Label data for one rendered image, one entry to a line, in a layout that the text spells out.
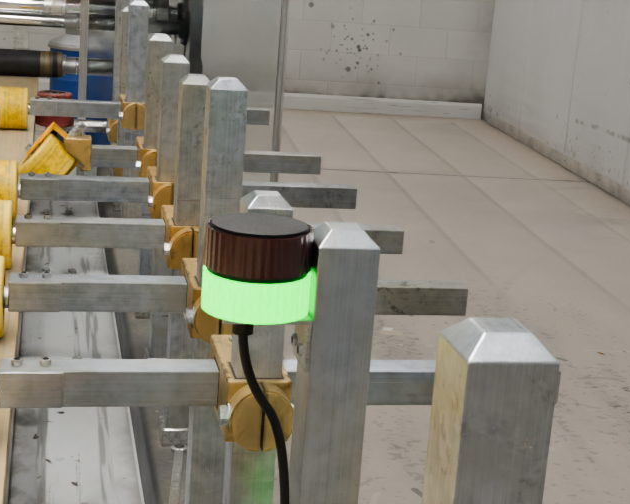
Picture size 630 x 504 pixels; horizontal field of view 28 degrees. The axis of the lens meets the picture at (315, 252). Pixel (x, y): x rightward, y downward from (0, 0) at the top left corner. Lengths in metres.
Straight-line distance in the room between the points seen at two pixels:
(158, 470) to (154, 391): 0.46
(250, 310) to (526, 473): 0.25
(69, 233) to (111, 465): 0.34
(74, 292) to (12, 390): 0.26
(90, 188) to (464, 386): 1.31
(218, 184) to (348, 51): 8.53
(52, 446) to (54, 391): 0.72
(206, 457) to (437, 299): 0.29
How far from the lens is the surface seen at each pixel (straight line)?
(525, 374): 0.45
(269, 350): 0.96
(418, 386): 1.05
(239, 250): 0.66
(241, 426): 0.95
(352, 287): 0.69
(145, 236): 1.49
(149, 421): 1.59
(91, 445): 1.72
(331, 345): 0.70
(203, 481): 1.27
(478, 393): 0.45
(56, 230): 1.48
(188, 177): 1.43
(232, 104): 1.17
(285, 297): 0.67
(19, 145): 2.31
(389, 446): 3.39
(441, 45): 9.83
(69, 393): 1.00
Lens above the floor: 1.30
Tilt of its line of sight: 14 degrees down
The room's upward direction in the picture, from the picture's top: 4 degrees clockwise
